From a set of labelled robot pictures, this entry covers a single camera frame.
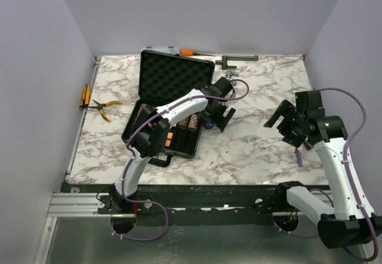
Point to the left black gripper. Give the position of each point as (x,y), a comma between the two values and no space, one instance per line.
(219,120)

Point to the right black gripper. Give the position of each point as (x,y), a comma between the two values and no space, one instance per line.
(287,109)

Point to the blue small blind button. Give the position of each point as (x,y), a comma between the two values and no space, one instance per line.
(208,125)

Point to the black foam-lined carrying case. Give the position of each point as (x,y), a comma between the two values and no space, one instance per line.
(163,79)

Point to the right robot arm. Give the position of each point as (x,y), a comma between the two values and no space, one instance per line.
(351,220)

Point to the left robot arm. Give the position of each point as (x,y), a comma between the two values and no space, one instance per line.
(150,131)

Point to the silver metal clamp lever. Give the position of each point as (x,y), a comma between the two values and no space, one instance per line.
(231,74)

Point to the blue marker pen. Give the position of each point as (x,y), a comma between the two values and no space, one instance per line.
(298,157)

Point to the orange playing card deck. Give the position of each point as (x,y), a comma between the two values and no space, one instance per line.
(168,142)

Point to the clear plastic organizer box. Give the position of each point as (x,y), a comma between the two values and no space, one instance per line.
(168,50)

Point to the tall poker chip stack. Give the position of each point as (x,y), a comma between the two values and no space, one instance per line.
(138,114)

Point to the yellow black utility knife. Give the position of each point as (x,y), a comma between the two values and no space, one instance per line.
(85,99)

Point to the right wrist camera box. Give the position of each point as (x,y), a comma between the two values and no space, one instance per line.
(307,100)

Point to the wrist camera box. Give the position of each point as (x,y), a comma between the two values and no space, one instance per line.
(307,100)
(224,88)

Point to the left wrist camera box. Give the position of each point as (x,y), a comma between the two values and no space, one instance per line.
(224,88)

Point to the grey metal t-handle bar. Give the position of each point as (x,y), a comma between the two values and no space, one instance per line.
(223,62)

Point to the orange handled screwdriver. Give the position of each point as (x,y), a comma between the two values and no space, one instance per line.
(193,53)

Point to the black metal base rail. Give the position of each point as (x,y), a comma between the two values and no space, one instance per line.
(190,205)

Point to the yellow handled pliers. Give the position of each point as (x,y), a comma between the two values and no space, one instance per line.
(100,107)

